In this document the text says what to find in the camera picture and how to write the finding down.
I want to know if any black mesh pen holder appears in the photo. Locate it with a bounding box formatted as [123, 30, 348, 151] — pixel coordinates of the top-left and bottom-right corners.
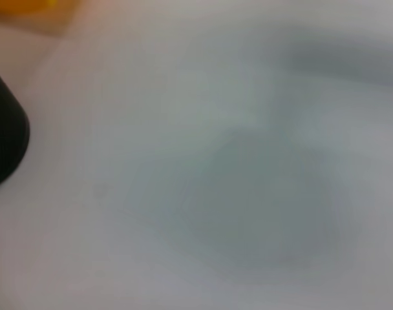
[0, 61, 31, 191]

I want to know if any yellow plastic bin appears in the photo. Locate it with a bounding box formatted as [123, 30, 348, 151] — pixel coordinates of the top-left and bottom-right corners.
[0, 0, 78, 16]

